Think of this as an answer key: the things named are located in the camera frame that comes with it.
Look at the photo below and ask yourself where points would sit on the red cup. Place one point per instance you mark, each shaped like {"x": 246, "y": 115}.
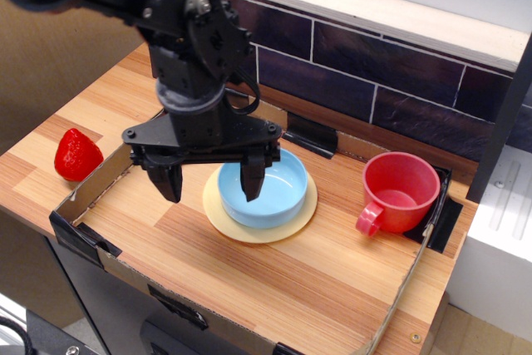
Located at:
{"x": 399, "y": 189}

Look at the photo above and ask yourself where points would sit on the red toy strawberry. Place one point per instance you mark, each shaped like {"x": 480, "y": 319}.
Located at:
{"x": 77, "y": 156}

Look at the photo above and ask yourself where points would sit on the yellow plate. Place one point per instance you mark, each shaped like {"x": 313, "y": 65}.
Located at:
{"x": 227, "y": 226}

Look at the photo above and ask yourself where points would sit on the dark shelf post right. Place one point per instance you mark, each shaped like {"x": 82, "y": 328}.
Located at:
{"x": 504, "y": 123}

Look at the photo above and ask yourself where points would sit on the white wooden shelf board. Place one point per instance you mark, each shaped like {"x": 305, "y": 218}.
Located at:
{"x": 463, "y": 37}

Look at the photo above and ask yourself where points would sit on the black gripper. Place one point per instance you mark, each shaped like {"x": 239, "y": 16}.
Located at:
{"x": 203, "y": 130}

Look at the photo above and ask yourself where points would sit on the light blue bowl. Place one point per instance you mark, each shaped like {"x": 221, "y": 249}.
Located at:
{"x": 281, "y": 196}

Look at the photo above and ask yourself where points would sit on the cardboard fence with black tape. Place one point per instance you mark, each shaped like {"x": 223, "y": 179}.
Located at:
{"x": 156, "y": 277}

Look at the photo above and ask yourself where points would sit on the white appliance at right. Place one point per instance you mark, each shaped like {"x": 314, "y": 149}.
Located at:
{"x": 492, "y": 277}

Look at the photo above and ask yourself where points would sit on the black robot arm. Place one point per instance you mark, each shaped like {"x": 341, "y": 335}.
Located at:
{"x": 196, "y": 48}

